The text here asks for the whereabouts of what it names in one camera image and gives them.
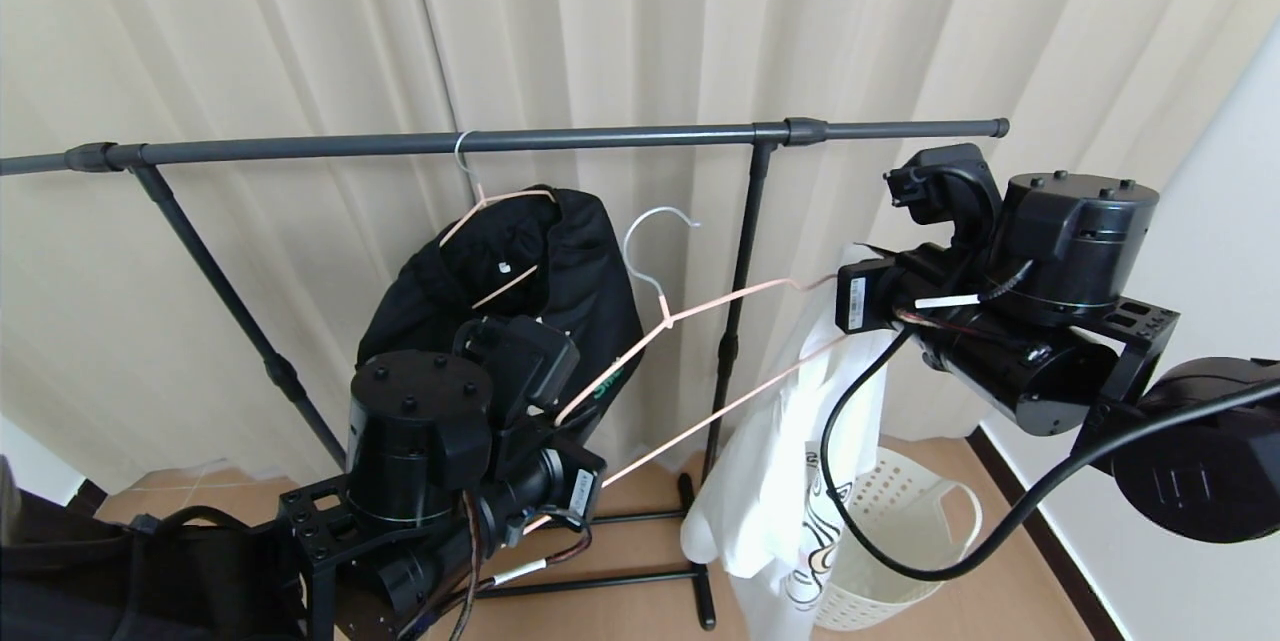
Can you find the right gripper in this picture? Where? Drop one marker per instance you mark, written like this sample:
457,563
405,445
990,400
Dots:
930,281

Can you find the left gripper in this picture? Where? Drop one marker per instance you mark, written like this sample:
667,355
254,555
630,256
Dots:
530,496

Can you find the pink clothes hanger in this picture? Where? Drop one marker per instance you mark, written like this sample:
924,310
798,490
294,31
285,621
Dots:
740,296
462,156

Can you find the white printed T-shirt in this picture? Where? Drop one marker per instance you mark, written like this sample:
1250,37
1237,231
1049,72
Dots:
770,461

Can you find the black printed shorts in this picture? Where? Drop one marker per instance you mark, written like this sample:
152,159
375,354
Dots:
590,261

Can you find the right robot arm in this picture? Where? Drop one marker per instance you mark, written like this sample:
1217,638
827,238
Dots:
1080,241

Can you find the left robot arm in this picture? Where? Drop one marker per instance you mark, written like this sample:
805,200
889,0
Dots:
410,441

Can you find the white laundry basket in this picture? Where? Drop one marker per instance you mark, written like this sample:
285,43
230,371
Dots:
900,571

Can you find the black clothes rack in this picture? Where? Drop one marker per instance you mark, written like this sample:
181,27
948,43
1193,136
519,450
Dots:
300,143

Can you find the beige curtain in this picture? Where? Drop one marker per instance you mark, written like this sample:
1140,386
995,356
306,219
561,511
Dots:
250,21

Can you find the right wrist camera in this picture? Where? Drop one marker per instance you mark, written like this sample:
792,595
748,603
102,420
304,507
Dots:
950,191

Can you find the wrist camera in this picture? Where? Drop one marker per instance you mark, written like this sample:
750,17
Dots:
520,361
950,191

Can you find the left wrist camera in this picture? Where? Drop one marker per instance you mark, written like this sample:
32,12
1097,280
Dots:
520,361

